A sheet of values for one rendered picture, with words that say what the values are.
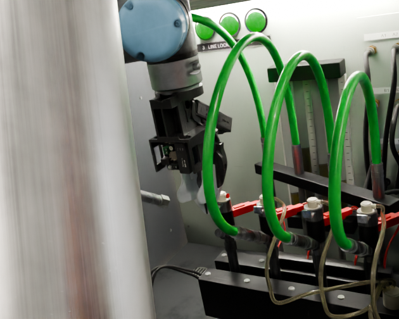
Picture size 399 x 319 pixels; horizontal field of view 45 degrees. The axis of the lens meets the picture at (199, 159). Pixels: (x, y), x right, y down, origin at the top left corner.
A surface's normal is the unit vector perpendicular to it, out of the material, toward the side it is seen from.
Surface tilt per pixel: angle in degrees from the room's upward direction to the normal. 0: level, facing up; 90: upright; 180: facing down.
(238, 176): 90
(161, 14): 90
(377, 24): 90
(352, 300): 0
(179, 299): 0
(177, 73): 90
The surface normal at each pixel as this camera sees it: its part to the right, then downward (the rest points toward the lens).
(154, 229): 0.85, 0.02
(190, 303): -0.18, -0.93
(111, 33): 0.95, -0.18
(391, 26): -0.50, 0.37
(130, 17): -0.07, 0.34
